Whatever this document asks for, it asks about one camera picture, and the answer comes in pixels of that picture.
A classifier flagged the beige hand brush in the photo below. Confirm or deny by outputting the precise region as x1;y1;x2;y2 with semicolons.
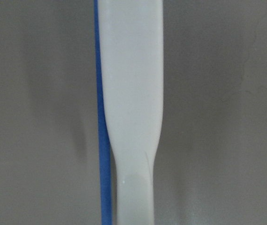
98;0;164;225

